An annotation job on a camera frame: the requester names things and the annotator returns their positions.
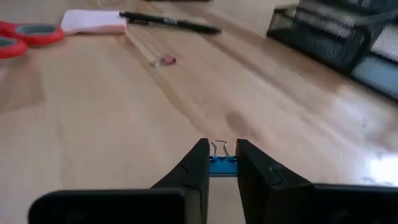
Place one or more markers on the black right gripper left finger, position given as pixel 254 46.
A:
pixel 192 186

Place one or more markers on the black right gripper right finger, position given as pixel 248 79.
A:
pixel 264 193

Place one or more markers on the blue binder clip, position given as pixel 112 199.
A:
pixel 223 168

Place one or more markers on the black pen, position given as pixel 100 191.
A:
pixel 186 25

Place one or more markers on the pink sticky note pad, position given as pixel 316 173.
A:
pixel 93 21

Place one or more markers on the black mesh desk organizer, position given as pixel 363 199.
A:
pixel 311 43

